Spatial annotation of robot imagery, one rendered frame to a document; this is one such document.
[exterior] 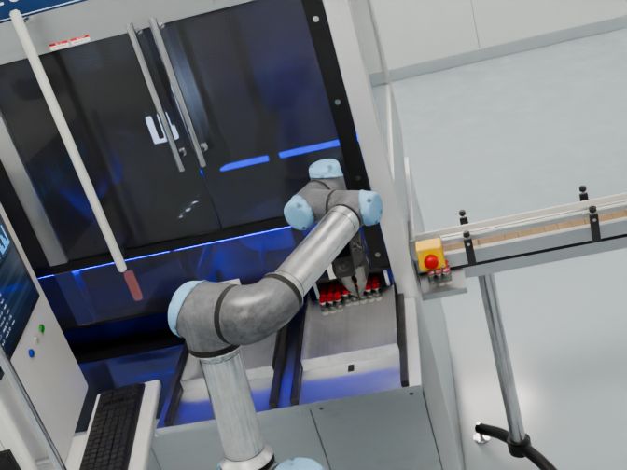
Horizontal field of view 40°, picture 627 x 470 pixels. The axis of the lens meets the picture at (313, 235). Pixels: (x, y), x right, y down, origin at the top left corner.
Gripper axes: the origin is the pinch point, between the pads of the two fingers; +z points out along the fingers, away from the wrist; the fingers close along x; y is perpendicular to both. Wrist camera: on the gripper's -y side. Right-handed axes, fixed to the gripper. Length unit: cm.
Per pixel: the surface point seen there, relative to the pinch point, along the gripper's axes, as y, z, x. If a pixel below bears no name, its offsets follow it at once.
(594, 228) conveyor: 37, 16, -64
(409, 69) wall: 486, 102, -8
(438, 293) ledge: 27.6, 21.8, -17.7
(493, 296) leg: 42, 36, -33
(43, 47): 28, -72, 65
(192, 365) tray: 13, 21, 54
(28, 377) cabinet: -8, 1, 88
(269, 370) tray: 1.6, 19.6, 29.2
